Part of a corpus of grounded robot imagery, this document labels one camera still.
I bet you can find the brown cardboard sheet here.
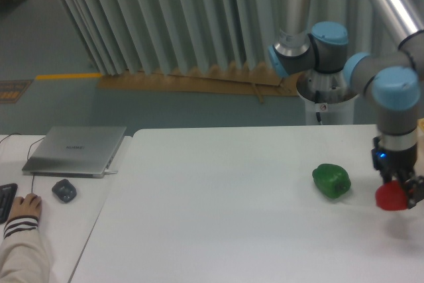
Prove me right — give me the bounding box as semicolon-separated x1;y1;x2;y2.
97;62;299;103

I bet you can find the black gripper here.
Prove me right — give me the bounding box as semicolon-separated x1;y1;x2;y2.
371;137;423;209

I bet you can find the black laptop cable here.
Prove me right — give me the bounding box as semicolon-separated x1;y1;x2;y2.
0;133;47;195

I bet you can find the cream sleeve forearm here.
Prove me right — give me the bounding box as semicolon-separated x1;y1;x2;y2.
1;215;50;282

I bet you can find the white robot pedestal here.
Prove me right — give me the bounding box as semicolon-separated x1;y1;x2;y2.
298;93;358;125

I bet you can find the silver closed laptop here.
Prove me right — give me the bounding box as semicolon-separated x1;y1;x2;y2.
22;126;126;178

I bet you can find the wooden board corner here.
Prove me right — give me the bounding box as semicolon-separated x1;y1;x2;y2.
417;118;424;137

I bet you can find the pale green folding curtain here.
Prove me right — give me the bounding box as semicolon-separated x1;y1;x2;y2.
42;0;424;77

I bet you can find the black keyboard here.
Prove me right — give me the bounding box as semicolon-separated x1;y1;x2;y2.
0;183;18;224

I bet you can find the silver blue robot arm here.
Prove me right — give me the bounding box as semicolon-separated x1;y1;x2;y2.
268;0;423;211

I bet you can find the red bell pepper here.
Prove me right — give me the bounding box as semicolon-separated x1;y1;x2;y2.
375;180;407;211

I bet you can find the person's hand on mouse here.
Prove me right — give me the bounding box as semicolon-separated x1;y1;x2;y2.
8;193;42;221

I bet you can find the green bell pepper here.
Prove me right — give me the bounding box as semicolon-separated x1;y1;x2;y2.
312;163;351;199

